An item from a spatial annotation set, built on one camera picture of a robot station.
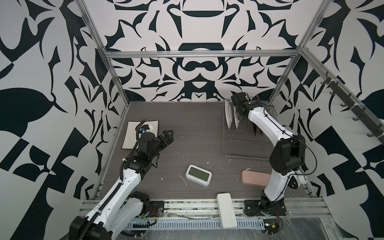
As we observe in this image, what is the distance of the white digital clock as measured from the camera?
810 millimetres

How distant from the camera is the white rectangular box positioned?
675 millimetres

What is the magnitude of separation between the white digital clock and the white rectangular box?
0.29 feet
